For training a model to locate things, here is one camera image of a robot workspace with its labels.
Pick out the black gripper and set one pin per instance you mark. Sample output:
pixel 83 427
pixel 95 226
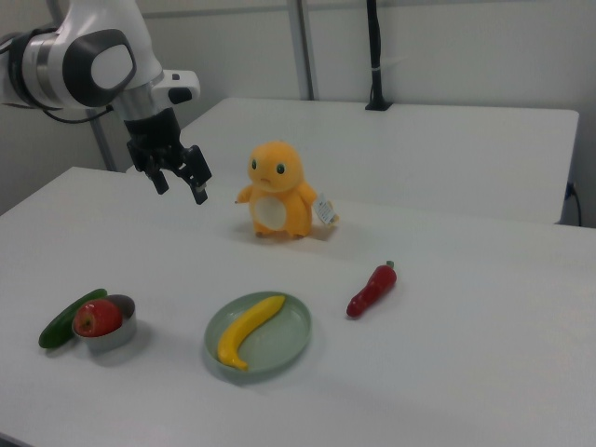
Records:
pixel 153 139

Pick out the red chili pepper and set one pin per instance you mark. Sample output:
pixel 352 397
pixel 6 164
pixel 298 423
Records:
pixel 372 291

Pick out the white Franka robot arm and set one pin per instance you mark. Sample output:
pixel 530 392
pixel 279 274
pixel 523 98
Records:
pixel 112 60

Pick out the pale green plastic plate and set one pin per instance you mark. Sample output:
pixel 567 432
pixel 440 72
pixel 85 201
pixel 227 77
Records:
pixel 284 340

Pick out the orange plush dinosaur toy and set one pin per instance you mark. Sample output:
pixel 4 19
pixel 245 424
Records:
pixel 274 191

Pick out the yellow paper toy tag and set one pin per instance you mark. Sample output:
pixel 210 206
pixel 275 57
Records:
pixel 326 212

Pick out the red apple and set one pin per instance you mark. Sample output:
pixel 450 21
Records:
pixel 98 317

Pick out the yellow banana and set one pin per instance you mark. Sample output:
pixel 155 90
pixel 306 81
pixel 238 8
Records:
pixel 247 328

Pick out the round metal bowl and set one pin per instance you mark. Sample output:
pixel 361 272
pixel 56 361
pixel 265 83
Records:
pixel 112 339

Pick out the green cucumber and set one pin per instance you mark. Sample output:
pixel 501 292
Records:
pixel 58 328

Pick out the black pole with clamp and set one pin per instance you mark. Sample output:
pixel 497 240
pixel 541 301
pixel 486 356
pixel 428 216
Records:
pixel 375 51

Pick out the aluminium frame post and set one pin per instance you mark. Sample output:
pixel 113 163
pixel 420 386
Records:
pixel 104 144

